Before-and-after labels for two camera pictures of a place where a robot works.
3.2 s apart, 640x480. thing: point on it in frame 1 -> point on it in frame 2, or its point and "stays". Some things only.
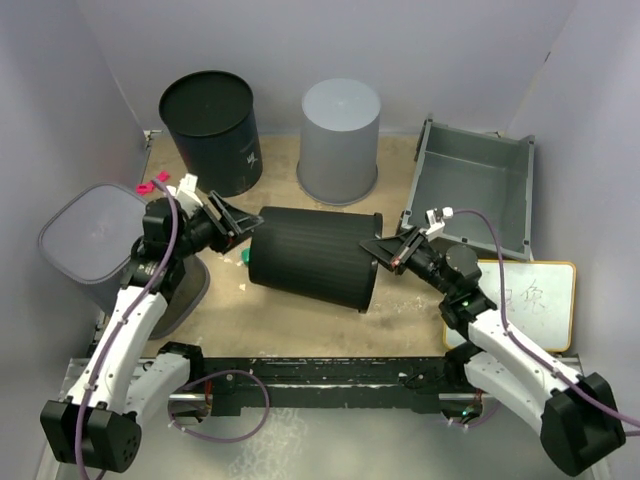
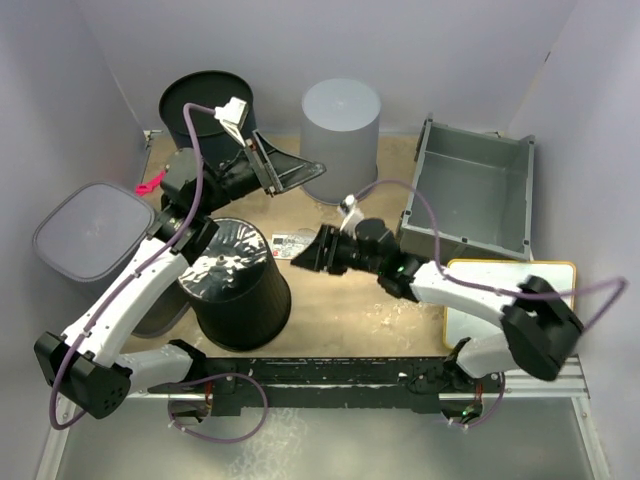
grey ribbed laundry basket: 86,238 stays
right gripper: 385,251 -> 322,254
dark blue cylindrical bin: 213,113 stays
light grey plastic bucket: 339,129 stays
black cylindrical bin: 316,254 -> 241,302
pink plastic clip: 146,188 stays
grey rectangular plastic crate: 486,179 stays
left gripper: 240,225 -> 289,171
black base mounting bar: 328,386 stays
